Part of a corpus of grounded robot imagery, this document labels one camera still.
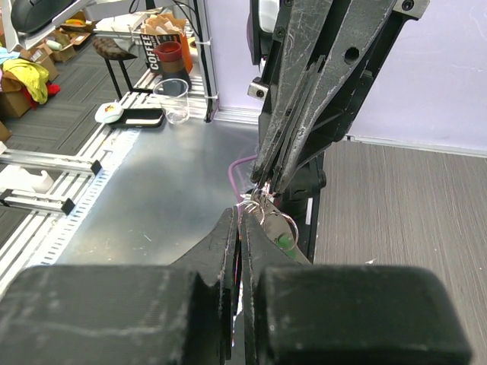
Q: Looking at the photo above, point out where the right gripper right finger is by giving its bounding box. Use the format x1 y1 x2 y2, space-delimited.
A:
241 213 472 364

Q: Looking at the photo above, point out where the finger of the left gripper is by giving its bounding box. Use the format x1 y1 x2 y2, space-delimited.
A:
272 1 398 194
251 1 333 183

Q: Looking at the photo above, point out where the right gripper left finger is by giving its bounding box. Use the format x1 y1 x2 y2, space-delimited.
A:
1 208 238 364

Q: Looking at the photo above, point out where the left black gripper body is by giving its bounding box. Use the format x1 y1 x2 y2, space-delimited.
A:
248 1 428 167

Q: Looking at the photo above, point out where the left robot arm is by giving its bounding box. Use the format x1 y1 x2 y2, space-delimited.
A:
247 1 428 205

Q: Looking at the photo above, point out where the clear plastic cup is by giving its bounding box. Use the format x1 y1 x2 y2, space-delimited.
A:
153 78 189 125

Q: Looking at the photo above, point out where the black smartphone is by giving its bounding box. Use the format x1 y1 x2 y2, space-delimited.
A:
108 109 164 129

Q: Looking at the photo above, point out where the yellow cloth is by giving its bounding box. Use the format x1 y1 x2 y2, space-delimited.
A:
2 59 49 104

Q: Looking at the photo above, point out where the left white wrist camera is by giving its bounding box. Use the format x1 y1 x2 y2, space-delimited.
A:
247 0 281 65

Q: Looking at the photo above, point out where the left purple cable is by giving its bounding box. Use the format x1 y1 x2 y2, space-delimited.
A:
227 154 258 202

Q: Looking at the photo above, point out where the slotted cable duct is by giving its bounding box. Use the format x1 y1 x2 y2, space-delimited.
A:
29 129 140 266

